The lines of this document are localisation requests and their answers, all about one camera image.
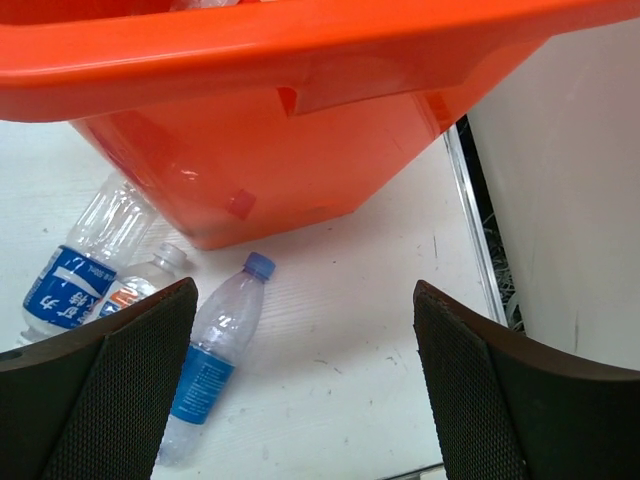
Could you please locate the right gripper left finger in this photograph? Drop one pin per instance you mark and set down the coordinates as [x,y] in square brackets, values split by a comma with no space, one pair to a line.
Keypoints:
[93,403]

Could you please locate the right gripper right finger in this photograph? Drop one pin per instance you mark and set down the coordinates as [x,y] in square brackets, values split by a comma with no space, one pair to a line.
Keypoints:
[508,407]

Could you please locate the white blue label bottle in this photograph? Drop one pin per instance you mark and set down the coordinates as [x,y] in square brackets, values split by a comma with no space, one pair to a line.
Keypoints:
[139,281]

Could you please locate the blue label crushed bottle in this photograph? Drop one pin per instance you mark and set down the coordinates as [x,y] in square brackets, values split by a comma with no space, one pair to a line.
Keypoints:
[82,269]

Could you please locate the orange plastic bin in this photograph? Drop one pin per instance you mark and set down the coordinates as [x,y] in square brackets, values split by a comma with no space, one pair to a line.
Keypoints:
[261,117]

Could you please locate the blue label purple cap bottle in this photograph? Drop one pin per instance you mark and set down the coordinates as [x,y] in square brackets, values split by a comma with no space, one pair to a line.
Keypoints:
[222,330]

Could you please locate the aluminium table frame rail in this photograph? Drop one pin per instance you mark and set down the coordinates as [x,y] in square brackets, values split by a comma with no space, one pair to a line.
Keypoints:
[496,277]

